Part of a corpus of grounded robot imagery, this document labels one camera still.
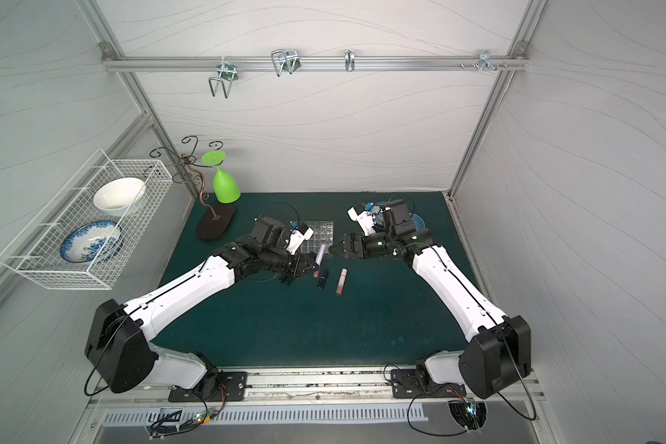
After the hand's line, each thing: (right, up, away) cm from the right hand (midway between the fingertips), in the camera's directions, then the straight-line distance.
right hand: (339, 249), depth 75 cm
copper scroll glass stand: (-54, +4, +35) cm, 64 cm away
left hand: (-6, -5, +1) cm, 9 cm away
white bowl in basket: (-61, +15, 0) cm, 63 cm away
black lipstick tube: (-6, -13, +18) cm, 23 cm away
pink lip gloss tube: (+1, -13, +18) cm, 22 cm away
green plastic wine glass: (-39, +18, +17) cm, 46 cm away
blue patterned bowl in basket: (-60, +3, -11) cm, 61 cm away
